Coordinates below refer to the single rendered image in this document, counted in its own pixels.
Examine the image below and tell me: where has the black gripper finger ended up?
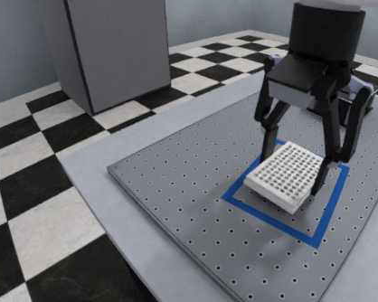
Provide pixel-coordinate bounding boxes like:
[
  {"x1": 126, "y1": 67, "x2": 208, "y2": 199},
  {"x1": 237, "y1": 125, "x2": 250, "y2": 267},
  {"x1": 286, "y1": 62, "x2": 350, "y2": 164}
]
[
  {"x1": 254, "y1": 54, "x2": 291, "y2": 164},
  {"x1": 310, "y1": 75, "x2": 375, "y2": 196}
]

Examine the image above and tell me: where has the blue tape outline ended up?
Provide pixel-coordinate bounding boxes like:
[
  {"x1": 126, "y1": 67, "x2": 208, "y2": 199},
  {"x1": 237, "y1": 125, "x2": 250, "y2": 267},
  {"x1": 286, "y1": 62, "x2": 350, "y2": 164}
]
[{"x1": 221, "y1": 155, "x2": 350, "y2": 249}]

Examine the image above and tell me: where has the black rectangular frame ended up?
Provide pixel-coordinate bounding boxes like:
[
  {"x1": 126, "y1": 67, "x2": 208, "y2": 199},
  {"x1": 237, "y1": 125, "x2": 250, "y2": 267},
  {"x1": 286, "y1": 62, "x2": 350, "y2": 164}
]
[{"x1": 306, "y1": 85, "x2": 378, "y2": 127}]

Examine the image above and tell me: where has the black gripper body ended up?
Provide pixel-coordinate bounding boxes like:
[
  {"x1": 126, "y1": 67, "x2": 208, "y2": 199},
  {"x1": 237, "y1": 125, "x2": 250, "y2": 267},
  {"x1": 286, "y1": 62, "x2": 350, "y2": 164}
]
[{"x1": 287, "y1": 2, "x2": 366, "y2": 98}]

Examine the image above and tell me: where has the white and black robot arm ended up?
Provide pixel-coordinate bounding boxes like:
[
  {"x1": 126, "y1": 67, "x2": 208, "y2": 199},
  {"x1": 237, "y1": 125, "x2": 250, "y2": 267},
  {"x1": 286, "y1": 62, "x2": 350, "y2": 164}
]
[{"x1": 265, "y1": 0, "x2": 378, "y2": 109}]

